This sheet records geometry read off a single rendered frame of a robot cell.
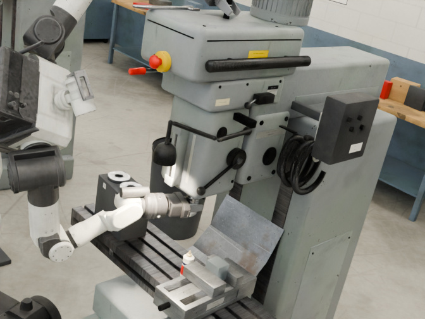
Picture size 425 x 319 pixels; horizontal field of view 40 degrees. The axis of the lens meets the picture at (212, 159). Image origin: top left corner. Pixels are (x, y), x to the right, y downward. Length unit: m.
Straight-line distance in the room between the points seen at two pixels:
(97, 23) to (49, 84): 7.53
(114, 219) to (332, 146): 0.73
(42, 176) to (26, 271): 2.10
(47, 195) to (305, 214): 0.96
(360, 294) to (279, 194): 2.04
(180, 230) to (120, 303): 2.11
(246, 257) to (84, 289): 1.54
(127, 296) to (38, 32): 0.96
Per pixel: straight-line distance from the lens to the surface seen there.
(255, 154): 1.98
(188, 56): 1.64
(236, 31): 1.70
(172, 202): 1.98
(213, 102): 1.73
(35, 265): 3.82
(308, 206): 2.19
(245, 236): 2.35
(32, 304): 2.53
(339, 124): 1.83
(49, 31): 1.83
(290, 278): 2.35
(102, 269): 3.82
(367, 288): 4.27
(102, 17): 9.33
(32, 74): 1.77
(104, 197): 2.35
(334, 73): 2.19
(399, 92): 5.71
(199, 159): 1.84
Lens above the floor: 2.18
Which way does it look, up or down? 23 degrees down
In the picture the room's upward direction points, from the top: 11 degrees clockwise
